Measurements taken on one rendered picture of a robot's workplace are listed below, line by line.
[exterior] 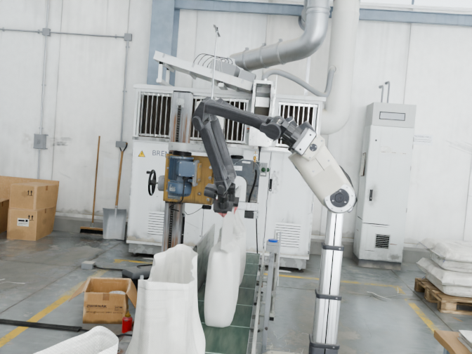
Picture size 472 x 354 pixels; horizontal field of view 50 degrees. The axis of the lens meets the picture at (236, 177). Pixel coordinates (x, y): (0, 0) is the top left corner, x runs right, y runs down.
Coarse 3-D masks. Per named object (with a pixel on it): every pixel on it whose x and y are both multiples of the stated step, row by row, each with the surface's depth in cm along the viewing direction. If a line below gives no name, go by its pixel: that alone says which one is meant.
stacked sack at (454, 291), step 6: (426, 276) 548; (432, 282) 530; (438, 288) 510; (444, 288) 497; (450, 288) 495; (456, 288) 495; (462, 288) 495; (468, 288) 495; (450, 294) 494; (456, 294) 493; (462, 294) 491; (468, 294) 491
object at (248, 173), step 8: (232, 160) 330; (248, 160) 329; (256, 160) 349; (248, 168) 329; (256, 168) 329; (248, 176) 329; (248, 184) 330; (256, 184) 329; (248, 192) 330; (256, 192) 330; (256, 200) 330
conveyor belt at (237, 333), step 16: (256, 256) 495; (256, 272) 431; (240, 288) 376; (240, 304) 337; (240, 320) 305; (208, 336) 275; (224, 336) 276; (240, 336) 278; (208, 352) 254; (224, 352) 255; (240, 352) 257
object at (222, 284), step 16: (224, 224) 286; (224, 240) 288; (224, 256) 287; (208, 272) 292; (224, 272) 286; (208, 288) 289; (224, 288) 286; (208, 304) 288; (224, 304) 286; (208, 320) 289; (224, 320) 288
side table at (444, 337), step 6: (438, 330) 201; (438, 336) 196; (444, 336) 194; (450, 336) 194; (456, 336) 195; (444, 342) 190; (450, 342) 188; (456, 342) 189; (444, 348) 197; (450, 348) 184; (456, 348) 183; (462, 348) 183
